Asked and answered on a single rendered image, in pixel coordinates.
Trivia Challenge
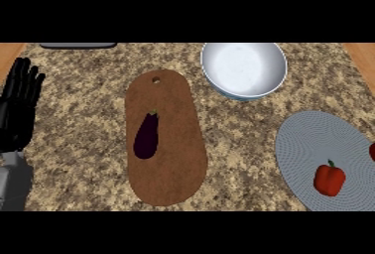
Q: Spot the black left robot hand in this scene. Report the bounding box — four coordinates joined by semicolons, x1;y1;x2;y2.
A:
0;57;48;154

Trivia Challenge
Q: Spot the white bowl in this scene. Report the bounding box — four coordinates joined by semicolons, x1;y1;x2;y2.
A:
200;43;289;102

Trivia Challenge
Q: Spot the grey round placemat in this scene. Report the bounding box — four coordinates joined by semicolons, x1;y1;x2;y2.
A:
275;110;375;212

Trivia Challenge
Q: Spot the dark purple eggplant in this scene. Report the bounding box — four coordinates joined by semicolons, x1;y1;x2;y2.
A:
132;109;162;160

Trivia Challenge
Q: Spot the brown wooden cutting board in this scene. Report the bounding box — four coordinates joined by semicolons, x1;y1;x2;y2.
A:
125;68;210;207

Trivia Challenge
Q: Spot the red bell pepper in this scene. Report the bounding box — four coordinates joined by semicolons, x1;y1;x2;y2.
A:
312;159;348;197

